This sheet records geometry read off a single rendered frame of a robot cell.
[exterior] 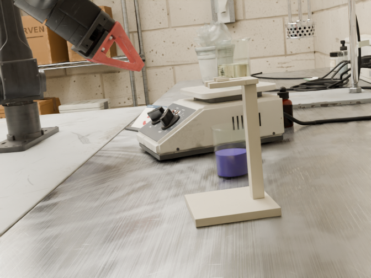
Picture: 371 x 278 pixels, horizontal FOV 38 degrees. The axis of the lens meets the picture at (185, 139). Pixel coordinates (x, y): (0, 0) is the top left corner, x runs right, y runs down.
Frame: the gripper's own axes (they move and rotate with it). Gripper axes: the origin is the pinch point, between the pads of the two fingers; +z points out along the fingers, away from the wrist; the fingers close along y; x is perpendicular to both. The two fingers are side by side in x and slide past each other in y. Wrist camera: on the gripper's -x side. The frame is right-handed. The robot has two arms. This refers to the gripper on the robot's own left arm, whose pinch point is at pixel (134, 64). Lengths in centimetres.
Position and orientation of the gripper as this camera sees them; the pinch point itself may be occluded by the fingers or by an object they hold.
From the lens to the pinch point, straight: 84.5
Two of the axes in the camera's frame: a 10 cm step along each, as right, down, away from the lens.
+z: 7.8, 5.2, 3.4
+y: -3.1, -1.5, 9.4
